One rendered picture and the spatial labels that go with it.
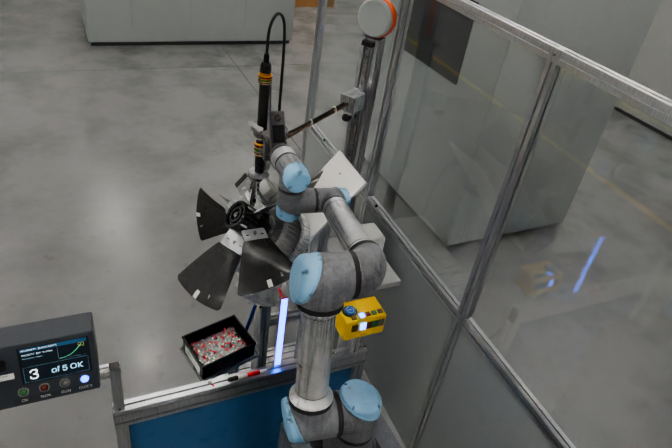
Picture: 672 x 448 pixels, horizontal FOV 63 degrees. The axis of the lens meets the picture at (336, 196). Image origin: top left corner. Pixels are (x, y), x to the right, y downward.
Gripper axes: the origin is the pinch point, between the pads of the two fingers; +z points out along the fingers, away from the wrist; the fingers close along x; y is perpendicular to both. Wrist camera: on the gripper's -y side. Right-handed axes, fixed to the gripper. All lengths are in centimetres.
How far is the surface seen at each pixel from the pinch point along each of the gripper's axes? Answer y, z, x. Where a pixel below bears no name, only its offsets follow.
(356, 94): 8, 35, 51
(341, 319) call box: 61, -37, 21
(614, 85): -37, -64, 71
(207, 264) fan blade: 63, 5, -17
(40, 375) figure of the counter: 51, -42, -71
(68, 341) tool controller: 42, -39, -63
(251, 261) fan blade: 49, -12, -5
